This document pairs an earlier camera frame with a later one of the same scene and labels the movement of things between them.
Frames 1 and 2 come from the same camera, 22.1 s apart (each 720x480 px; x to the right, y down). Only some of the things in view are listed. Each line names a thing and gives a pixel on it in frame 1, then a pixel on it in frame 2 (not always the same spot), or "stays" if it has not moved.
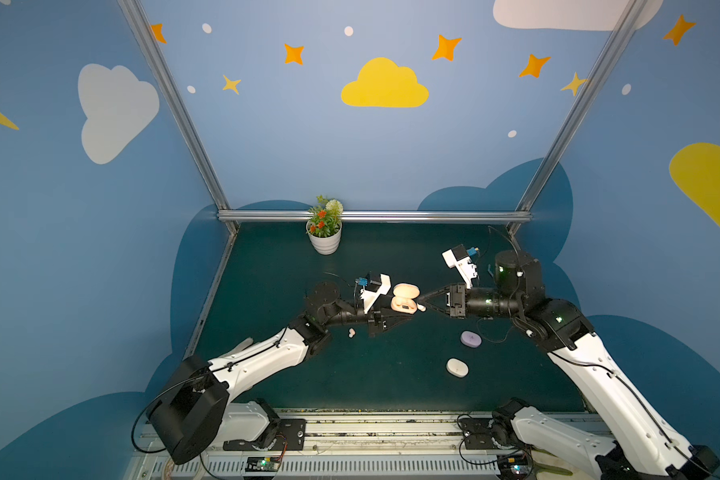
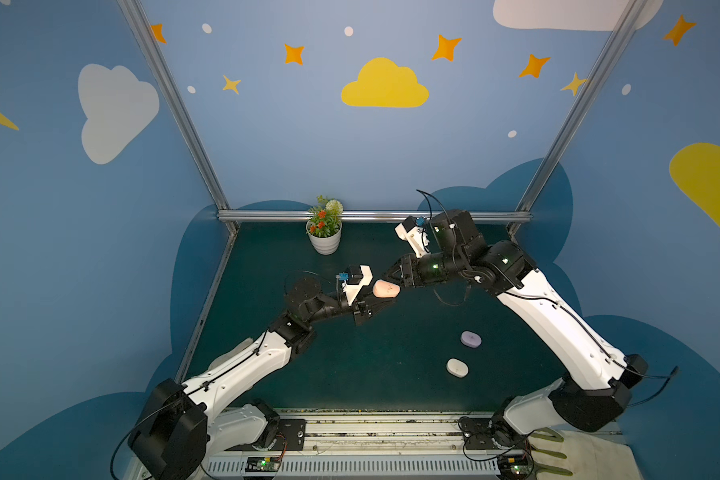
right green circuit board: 514,467 stays
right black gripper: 456,300 to 406,271
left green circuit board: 263,464 stays
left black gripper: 375,320 to 360,303
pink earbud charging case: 404,299 to 384,289
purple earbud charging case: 471,339 stays
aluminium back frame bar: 302,216 stays
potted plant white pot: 324,225 stays
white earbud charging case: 457,368 stays
